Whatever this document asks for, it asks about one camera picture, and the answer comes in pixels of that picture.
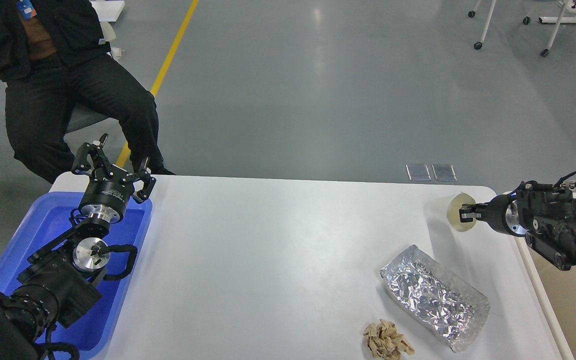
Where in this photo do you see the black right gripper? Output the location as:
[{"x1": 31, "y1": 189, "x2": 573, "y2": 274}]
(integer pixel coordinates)
[{"x1": 459, "y1": 194, "x2": 524, "y2": 237}]

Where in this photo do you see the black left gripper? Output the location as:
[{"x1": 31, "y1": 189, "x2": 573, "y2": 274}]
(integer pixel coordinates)
[{"x1": 71, "y1": 133, "x2": 157, "y2": 224}]

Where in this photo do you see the white paper cup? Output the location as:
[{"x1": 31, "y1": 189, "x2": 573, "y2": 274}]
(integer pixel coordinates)
[{"x1": 445, "y1": 193, "x2": 476, "y2": 232}]

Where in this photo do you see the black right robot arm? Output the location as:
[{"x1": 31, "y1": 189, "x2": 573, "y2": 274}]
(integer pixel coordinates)
[{"x1": 457, "y1": 171, "x2": 576, "y2": 271}]

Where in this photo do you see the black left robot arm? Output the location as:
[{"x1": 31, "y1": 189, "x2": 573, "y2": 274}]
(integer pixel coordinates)
[{"x1": 0, "y1": 134, "x2": 156, "y2": 360}]

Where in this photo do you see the right metal floor plate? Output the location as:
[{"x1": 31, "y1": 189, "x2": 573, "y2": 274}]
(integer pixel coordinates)
[{"x1": 431, "y1": 164, "x2": 458, "y2": 182}]

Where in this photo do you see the metal floor plate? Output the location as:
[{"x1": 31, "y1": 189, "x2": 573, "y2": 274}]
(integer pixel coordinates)
[
  {"x1": 431, "y1": 164, "x2": 458, "y2": 182},
  {"x1": 406, "y1": 164, "x2": 432, "y2": 182}
]

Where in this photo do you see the left metal floor plate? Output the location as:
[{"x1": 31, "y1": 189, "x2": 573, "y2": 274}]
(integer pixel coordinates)
[{"x1": 406, "y1": 164, "x2": 432, "y2": 182}]

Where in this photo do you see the crumpled aluminium foil tray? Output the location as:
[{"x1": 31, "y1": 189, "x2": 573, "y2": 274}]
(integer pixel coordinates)
[{"x1": 379, "y1": 244, "x2": 490, "y2": 353}]

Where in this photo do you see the seated person in black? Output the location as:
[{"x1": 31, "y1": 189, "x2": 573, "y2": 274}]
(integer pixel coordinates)
[{"x1": 0, "y1": 0, "x2": 170, "y2": 183}]

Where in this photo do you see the crumpled brown paper scrap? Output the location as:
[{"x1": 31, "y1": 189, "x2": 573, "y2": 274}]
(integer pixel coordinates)
[{"x1": 362, "y1": 319, "x2": 416, "y2": 360}]

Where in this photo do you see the blue plastic tray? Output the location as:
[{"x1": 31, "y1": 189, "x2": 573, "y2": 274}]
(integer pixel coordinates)
[{"x1": 0, "y1": 192, "x2": 153, "y2": 360}]

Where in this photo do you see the blue lanyard with badge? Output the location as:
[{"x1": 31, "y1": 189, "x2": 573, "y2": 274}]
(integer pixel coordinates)
[{"x1": 16, "y1": 0, "x2": 37, "y2": 20}]

